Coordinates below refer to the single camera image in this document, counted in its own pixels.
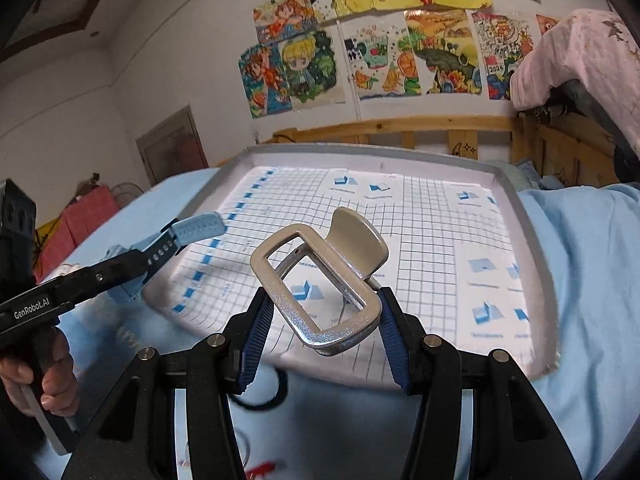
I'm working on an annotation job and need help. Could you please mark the person left hand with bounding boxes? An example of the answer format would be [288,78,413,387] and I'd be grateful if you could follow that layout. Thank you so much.
[1,328,79,417]

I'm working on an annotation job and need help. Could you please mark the red checkered bag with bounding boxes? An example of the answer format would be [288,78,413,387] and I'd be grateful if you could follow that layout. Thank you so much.
[34,185,119,283]

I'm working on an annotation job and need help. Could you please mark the blue cartoon bed sheet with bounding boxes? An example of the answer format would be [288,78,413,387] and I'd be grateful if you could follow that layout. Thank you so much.
[61,184,639,479]

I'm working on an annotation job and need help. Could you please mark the brown wooden door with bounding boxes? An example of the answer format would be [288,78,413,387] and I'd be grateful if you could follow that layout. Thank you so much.
[136,106,209,185]

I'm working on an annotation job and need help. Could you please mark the grey shallow box tray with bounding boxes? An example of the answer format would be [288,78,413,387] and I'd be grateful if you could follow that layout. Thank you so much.
[142,144,559,388]

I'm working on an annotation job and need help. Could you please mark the wooden headboard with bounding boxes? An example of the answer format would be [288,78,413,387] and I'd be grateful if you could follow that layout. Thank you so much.
[262,115,525,162]

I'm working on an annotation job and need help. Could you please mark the pink floral blanket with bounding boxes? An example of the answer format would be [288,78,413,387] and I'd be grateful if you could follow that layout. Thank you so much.
[510,9,639,152]

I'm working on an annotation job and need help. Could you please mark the black hair tie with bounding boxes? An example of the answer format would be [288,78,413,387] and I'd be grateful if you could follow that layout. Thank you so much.
[226,366,291,410]

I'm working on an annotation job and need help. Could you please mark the wooden side bed frame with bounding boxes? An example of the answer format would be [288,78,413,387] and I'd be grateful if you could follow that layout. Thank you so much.
[511,113,620,188]

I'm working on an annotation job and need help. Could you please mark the children drawings on wall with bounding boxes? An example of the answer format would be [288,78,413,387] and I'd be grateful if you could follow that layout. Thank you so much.
[239,0,553,118]

